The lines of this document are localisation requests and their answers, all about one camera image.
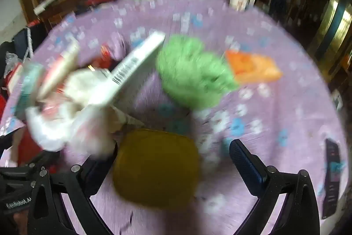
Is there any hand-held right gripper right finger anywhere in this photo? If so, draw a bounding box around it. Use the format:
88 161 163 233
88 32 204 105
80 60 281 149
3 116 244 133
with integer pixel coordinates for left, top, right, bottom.
229 139 321 235

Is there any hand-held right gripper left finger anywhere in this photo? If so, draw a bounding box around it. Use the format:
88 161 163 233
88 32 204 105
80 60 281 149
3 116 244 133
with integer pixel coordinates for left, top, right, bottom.
27 145 119 235

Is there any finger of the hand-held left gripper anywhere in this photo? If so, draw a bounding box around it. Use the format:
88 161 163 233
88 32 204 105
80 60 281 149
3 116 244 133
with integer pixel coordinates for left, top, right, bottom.
0 154 59 193

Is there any red plastic basket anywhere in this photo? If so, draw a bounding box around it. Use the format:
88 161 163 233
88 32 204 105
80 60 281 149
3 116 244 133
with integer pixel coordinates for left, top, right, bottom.
15 128 46 167

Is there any green plush cloth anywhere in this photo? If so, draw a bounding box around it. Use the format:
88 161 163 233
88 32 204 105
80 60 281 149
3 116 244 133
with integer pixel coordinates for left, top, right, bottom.
156 34 238 110

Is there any white box with barcode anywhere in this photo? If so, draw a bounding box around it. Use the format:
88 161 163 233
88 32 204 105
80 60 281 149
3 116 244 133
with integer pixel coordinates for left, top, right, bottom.
88 31 167 109

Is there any red tissue packet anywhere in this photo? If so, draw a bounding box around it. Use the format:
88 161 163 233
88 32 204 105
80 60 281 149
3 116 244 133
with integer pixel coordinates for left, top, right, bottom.
89 57 113 71

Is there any white fluffy cloth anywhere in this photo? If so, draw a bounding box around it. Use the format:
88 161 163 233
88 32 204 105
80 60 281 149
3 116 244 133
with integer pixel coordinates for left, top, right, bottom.
25 68 145 156

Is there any purple floral tablecloth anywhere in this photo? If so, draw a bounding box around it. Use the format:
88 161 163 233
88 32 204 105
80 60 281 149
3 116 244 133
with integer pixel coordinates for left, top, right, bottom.
0 0 350 235

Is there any black remote control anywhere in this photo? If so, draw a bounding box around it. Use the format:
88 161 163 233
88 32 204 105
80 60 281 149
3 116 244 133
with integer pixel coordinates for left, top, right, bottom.
321 138 342 220

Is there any teal and white packet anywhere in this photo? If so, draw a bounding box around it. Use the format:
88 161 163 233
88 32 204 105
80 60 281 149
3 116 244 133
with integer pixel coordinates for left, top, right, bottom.
15 63 46 121

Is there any orange packet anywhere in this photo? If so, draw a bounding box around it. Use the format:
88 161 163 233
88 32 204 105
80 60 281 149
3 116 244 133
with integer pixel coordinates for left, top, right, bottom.
225 49 284 85

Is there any pink and white packet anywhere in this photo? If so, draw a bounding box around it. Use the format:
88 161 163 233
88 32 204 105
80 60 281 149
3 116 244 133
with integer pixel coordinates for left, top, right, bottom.
38 39 81 99

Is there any clear plastic bag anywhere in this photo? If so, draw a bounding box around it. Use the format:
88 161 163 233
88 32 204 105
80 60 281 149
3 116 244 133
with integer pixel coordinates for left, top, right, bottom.
3 55 20 72

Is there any red and silver candy wrapper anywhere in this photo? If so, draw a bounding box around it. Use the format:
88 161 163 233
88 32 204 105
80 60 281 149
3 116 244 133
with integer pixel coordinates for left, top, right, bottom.
99 44 115 59

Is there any dark blue bag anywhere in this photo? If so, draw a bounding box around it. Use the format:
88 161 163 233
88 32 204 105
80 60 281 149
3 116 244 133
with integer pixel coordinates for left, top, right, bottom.
12 22 48 61

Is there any black and red tool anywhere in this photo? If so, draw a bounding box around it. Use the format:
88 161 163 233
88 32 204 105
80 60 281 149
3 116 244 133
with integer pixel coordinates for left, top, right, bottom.
75 0 120 16

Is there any white rope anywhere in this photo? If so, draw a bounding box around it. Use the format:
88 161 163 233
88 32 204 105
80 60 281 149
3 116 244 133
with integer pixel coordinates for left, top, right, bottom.
24 26 36 61

